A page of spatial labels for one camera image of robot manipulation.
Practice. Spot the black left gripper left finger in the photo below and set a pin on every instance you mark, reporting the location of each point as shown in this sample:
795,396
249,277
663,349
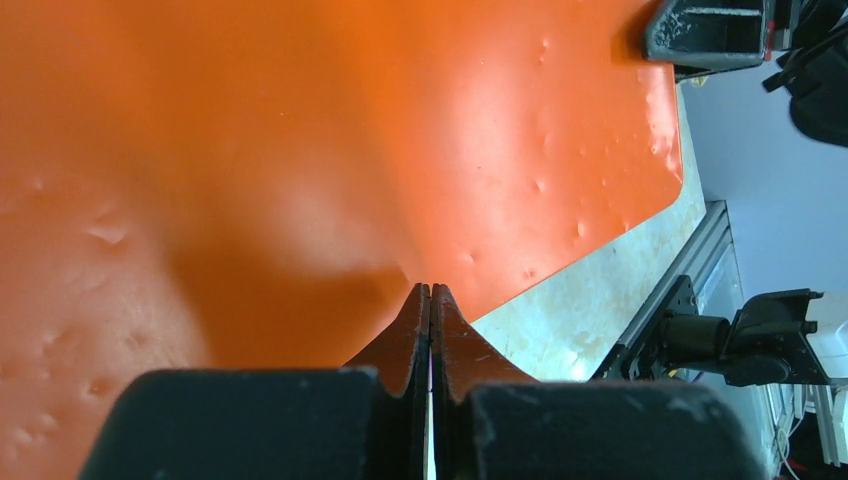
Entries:
364,420

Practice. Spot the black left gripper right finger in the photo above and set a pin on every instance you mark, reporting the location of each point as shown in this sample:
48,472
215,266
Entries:
494,421

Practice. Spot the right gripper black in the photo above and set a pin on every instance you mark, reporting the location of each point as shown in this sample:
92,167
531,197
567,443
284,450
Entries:
717,36

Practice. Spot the orange tin lid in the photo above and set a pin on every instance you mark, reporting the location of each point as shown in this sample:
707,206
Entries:
255,184

